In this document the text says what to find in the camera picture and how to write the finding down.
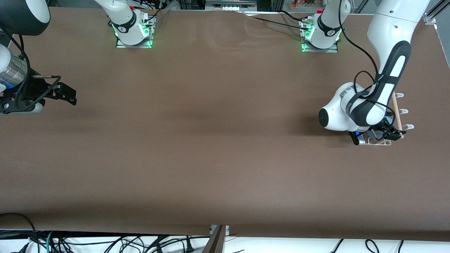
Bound wooden rack dowel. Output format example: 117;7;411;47
391;92;405;139

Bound orange object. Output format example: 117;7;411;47
290;0;317;10

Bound brown table cover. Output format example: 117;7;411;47
0;6;450;243

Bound white power strip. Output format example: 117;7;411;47
205;0;258;11

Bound dark wooden beam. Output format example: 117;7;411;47
201;225;226;253

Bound white wire cup rack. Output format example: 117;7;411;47
366;92;415;146

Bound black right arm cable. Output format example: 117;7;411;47
0;28;62;109

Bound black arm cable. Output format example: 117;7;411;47
0;28;62;109
337;0;396;116

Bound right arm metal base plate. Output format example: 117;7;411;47
116;16;155;48

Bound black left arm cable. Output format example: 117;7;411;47
337;0;396;116

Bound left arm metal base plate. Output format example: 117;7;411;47
301;19;340;53

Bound aluminium frame strut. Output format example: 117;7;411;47
424;0;450;24

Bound thick black floor cable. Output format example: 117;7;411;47
0;213;37;246

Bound short black table cable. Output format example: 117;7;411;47
279;10;313;22

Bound long black table cable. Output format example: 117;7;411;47
243;12;310;30

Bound tangled black cable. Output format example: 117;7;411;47
53;235;211;253

